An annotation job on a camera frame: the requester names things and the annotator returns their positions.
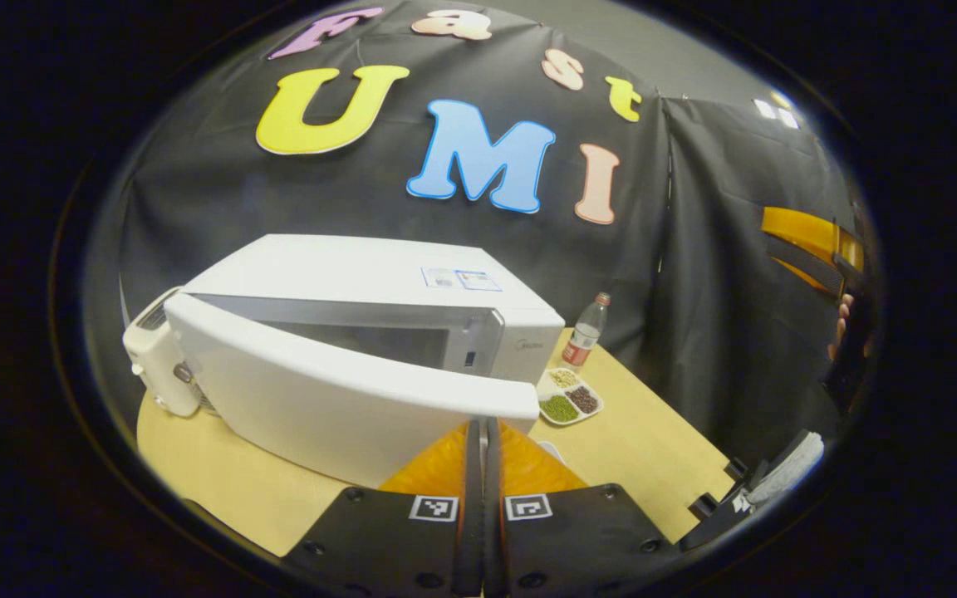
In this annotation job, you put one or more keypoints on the small white appliance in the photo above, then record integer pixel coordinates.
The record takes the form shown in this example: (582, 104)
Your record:
(154, 357)

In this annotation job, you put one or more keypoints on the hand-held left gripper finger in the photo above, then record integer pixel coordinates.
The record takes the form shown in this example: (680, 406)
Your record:
(493, 515)
(472, 515)

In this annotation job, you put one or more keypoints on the black backdrop cloth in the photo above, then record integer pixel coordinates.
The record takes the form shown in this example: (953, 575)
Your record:
(694, 291)

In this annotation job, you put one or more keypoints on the small ceiling light panel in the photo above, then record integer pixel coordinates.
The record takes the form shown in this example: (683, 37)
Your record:
(777, 108)

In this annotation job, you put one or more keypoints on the white microwave oven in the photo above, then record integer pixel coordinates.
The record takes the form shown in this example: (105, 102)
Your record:
(345, 390)

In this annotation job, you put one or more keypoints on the plastic bottle with red label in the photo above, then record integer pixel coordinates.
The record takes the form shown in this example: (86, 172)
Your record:
(585, 336)

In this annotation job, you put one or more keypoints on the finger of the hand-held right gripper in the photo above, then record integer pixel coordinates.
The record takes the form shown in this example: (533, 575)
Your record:
(802, 228)
(811, 266)

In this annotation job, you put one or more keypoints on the black frame with white cloth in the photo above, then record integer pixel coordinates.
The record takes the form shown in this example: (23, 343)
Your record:
(769, 490)

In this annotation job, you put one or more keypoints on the white divided dish with beans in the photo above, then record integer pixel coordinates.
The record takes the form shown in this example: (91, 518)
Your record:
(570, 399)

